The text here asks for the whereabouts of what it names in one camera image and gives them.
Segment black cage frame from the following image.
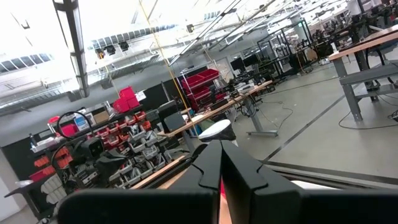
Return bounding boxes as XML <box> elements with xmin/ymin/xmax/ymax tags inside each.
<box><xmin>256</xmin><ymin>17</ymin><xmax>314</xmax><ymax>76</ymax></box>

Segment white trash can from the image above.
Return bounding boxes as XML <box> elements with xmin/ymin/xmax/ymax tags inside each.
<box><xmin>198</xmin><ymin>119</ymin><xmax>239</xmax><ymax>147</ymax></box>

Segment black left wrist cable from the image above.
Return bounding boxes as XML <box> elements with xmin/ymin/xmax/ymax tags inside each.
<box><xmin>50</xmin><ymin>111</ymin><xmax>95</xmax><ymax>175</ymax></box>

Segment black parts shelf with bins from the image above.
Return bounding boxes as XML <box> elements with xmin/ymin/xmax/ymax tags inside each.
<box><xmin>0</xmin><ymin>102</ymin><xmax>170</xmax><ymax>220</ymax></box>

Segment dark grey equipment box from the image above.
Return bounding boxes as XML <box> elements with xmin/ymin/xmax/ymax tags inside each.
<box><xmin>157</xmin><ymin>100</ymin><xmax>187</xmax><ymax>134</ymax></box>

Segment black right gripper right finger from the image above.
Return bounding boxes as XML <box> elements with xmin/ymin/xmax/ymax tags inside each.
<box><xmin>221</xmin><ymin>139</ymin><xmax>398</xmax><ymax>224</ymax></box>

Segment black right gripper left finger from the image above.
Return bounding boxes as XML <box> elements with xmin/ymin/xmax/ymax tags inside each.
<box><xmin>57</xmin><ymin>139</ymin><xmax>223</xmax><ymax>224</ymax></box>

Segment yellow cable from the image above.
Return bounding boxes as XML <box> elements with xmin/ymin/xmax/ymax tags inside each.
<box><xmin>138</xmin><ymin>0</ymin><xmax>200</xmax><ymax>138</ymax></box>

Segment long wooden workbench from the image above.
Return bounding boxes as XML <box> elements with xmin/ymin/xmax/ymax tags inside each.
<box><xmin>156</xmin><ymin>80</ymin><xmax>279</xmax><ymax>138</ymax></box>

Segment rack of red storage bins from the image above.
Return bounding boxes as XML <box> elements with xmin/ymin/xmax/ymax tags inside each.
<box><xmin>181</xmin><ymin>68</ymin><xmax>221</xmax><ymax>110</ymax></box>

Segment black looped floor cable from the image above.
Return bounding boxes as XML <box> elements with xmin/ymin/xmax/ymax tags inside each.
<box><xmin>338</xmin><ymin>108</ymin><xmax>398</xmax><ymax>131</ymax></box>

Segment black overhead frame post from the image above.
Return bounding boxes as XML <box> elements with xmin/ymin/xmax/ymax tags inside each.
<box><xmin>52</xmin><ymin>0</ymin><xmax>91</xmax><ymax>99</ymax></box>

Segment stacked red storage boxes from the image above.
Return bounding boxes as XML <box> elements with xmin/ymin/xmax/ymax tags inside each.
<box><xmin>112</xmin><ymin>86</ymin><xmax>141</xmax><ymax>114</ymax></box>

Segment black monitor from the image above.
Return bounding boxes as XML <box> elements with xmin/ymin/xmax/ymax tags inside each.
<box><xmin>229</xmin><ymin>57</ymin><xmax>246</xmax><ymax>73</ymax></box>
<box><xmin>243</xmin><ymin>54</ymin><xmax>259</xmax><ymax>68</ymax></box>

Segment black partition panel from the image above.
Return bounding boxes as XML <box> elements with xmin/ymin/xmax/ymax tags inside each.
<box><xmin>136</xmin><ymin>65</ymin><xmax>209</xmax><ymax>110</ymax></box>

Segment grey metal workbench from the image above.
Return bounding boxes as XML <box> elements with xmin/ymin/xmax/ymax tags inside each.
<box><xmin>328</xmin><ymin>24</ymin><xmax>398</xmax><ymax>123</ymax></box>

